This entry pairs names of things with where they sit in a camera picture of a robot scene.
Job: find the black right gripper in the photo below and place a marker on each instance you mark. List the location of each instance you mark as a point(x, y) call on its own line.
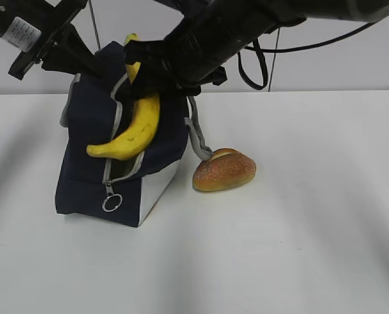
point(194, 52)

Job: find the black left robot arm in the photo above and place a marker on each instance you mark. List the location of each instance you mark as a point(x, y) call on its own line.
point(14, 29)

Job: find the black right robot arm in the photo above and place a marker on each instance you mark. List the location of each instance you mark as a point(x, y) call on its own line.
point(367, 12)

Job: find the yellow banana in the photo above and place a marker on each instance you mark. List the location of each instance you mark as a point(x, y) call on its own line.
point(145, 119)

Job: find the brown bread roll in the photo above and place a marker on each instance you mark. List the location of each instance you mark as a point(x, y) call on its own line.
point(226, 169)

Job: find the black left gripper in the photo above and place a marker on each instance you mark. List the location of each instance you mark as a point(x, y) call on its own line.
point(59, 47)

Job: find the navy blue lunch bag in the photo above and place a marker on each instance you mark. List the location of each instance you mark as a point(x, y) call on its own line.
point(120, 191)

